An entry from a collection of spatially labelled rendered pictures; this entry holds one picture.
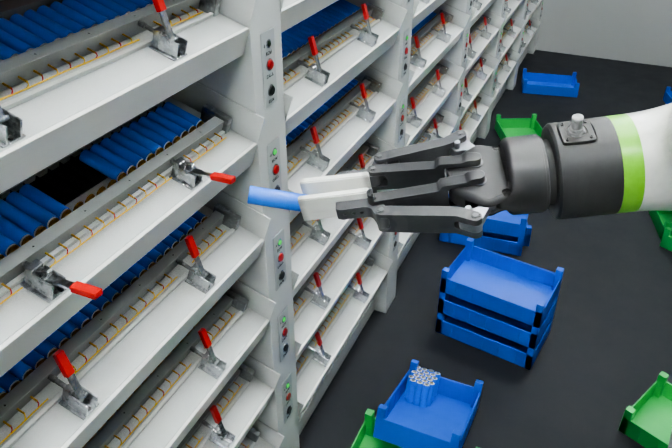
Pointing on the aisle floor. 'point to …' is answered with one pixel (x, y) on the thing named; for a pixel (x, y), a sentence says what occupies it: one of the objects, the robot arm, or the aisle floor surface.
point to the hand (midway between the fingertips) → (336, 195)
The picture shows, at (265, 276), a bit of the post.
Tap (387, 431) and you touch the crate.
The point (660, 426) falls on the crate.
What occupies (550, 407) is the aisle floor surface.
